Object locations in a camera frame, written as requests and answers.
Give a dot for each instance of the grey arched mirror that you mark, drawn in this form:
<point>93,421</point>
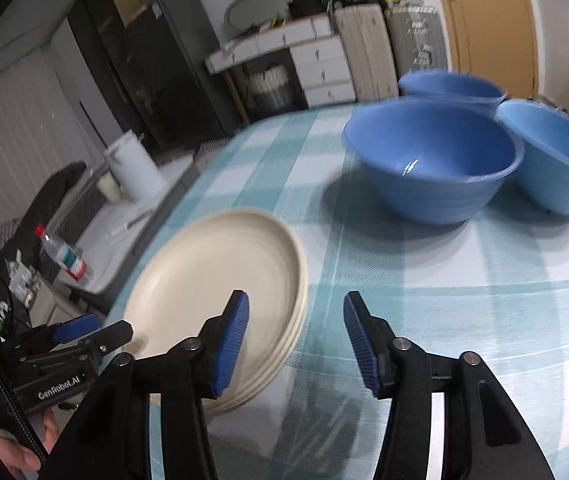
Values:
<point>259,7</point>

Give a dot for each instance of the person's left hand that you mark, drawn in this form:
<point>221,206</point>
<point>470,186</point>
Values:
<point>17,455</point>

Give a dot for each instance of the dark grey fridge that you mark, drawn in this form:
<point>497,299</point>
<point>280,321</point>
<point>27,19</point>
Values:
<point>184,70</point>

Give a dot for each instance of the teal white checked tablecloth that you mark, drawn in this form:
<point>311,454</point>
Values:
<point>414,285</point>

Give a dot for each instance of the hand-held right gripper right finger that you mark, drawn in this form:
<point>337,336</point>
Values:
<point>362,345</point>

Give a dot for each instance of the tall dark cabinet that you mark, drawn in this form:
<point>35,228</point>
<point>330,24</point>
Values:
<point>99,50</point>

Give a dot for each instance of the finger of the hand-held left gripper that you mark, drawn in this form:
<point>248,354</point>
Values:
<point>112,337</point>
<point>77,327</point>

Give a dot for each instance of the white curtain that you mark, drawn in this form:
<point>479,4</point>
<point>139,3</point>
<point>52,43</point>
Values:
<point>19,150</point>

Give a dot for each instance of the silver suitcase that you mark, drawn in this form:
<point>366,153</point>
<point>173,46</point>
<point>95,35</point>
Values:
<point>417,35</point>

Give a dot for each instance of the white desk with drawers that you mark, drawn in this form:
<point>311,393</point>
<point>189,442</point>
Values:
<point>314,55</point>

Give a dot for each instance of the cream round plate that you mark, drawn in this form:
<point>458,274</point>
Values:
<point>293,332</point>
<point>204,270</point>
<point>284,357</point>

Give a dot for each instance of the red capped water bottle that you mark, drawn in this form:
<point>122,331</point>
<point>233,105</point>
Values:
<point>64,255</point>

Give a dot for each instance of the green white carton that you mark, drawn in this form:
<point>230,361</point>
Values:
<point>24,282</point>

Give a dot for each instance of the dark cloth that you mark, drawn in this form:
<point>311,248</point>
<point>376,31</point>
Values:
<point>57,190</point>

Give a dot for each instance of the white cylindrical kettle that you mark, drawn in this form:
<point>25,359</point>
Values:
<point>134,170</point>

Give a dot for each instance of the wooden door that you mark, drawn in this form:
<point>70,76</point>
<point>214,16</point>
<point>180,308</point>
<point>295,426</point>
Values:
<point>489,25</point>

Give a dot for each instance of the beige suitcase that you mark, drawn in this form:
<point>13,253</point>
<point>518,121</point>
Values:
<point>367,55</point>

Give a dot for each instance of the blue plastic bowl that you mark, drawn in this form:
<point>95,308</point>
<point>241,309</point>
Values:
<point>429,170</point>
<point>554,160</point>
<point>444,87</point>

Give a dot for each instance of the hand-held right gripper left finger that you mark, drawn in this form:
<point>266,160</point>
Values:
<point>232,340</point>

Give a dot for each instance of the cream cup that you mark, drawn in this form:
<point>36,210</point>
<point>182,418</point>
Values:
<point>109,187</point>

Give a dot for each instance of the woven laundry basket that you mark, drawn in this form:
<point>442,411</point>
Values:
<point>272,90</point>

